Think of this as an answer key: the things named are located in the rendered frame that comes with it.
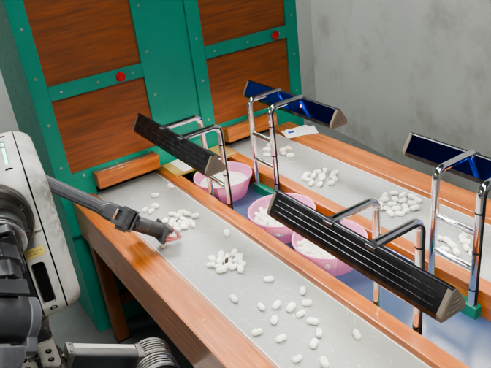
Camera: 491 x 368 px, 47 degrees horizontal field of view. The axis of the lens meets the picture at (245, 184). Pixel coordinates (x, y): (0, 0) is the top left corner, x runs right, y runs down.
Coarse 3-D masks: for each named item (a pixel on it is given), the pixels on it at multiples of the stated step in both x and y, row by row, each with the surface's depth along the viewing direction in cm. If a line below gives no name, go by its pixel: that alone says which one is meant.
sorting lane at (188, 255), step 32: (128, 192) 257; (160, 192) 254; (224, 224) 222; (192, 256) 205; (256, 256) 200; (224, 288) 186; (256, 288) 184; (288, 288) 182; (256, 320) 171; (288, 320) 169; (320, 320) 167; (352, 320) 166; (288, 352) 157; (320, 352) 156; (352, 352) 155; (384, 352) 153
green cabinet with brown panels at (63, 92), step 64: (0, 0) 216; (64, 0) 224; (128, 0) 238; (192, 0) 253; (256, 0) 273; (0, 64) 264; (64, 64) 232; (128, 64) 247; (192, 64) 264; (256, 64) 285; (64, 128) 241; (128, 128) 257; (192, 128) 276
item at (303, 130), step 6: (300, 126) 297; (306, 126) 296; (312, 126) 295; (282, 132) 293; (288, 132) 291; (294, 132) 291; (300, 132) 290; (306, 132) 289; (312, 132) 288; (318, 132) 288; (288, 138) 286
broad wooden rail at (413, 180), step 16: (288, 128) 298; (304, 144) 281; (320, 144) 275; (336, 144) 273; (352, 160) 255; (368, 160) 253; (384, 160) 252; (384, 176) 239; (400, 176) 236; (416, 176) 235; (416, 192) 227; (448, 192) 220; (464, 192) 219; (464, 208) 209
